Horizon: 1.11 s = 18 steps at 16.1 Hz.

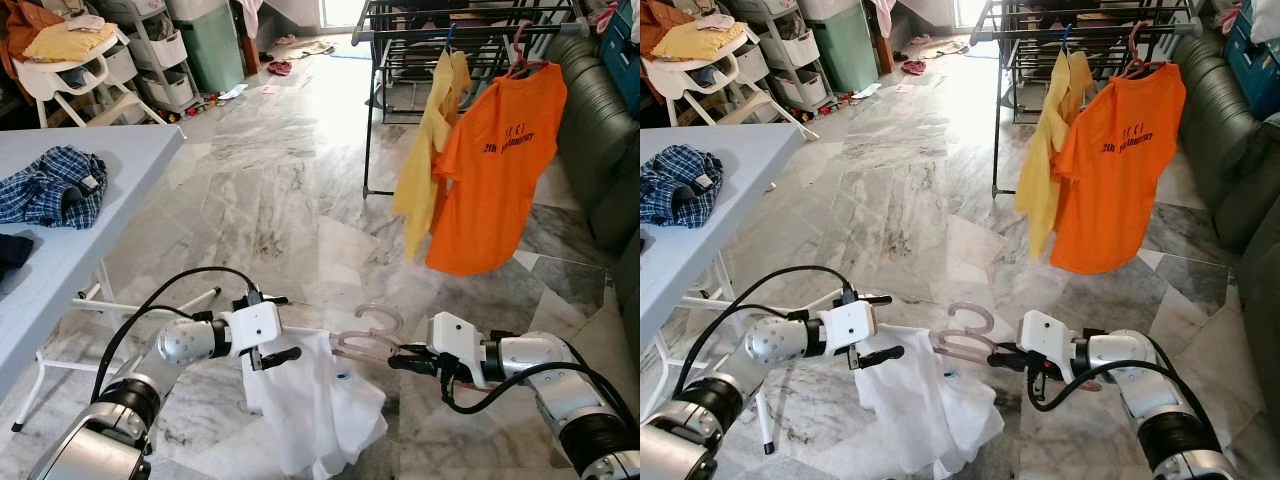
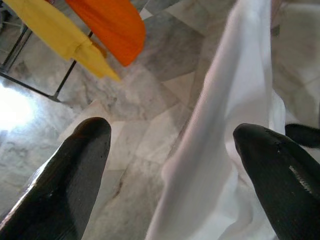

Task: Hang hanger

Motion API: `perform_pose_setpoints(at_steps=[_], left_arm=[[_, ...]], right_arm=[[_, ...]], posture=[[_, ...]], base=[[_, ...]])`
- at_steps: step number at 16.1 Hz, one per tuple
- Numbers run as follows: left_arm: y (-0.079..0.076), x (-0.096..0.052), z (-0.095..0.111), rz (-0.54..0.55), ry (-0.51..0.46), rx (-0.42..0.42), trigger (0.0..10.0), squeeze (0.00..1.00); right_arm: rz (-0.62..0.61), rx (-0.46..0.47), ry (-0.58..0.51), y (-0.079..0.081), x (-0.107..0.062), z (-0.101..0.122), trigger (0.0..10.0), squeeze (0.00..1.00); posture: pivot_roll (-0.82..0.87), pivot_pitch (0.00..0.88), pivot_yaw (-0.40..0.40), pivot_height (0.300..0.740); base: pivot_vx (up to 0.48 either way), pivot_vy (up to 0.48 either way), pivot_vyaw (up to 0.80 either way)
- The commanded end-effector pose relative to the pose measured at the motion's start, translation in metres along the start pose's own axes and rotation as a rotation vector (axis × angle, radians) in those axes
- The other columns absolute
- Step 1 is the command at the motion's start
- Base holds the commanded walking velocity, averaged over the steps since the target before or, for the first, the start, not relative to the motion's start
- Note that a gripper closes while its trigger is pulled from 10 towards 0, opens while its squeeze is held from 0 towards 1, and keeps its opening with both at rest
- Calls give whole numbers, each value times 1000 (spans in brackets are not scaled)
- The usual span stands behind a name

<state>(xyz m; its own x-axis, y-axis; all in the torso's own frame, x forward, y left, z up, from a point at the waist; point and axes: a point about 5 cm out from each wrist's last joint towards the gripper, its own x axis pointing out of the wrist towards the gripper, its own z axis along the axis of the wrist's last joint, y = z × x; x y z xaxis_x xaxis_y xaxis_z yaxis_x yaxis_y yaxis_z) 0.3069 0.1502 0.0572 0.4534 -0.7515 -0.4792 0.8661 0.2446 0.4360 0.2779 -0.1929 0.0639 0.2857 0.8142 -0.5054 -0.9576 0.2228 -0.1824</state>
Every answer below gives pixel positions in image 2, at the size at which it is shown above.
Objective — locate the yellow printed t-shirt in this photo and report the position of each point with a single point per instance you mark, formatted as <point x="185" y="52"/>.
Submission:
<point x="62" y="40"/>

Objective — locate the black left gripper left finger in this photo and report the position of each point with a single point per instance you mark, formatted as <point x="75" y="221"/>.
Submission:
<point x="60" y="187"/>

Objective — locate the orange t-shirt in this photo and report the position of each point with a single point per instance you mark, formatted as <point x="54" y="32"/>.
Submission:
<point x="112" y="27"/>

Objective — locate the white garment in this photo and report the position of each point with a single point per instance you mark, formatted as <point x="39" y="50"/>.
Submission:
<point x="225" y="125"/>

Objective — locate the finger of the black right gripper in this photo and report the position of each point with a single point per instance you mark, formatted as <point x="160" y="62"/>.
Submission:
<point x="305" y="135"/>

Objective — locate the black metal drying rack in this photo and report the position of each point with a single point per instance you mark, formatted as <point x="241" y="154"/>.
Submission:
<point x="63" y="80"/>

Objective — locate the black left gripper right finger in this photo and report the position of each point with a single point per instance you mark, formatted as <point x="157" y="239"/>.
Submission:
<point x="285" y="190"/>

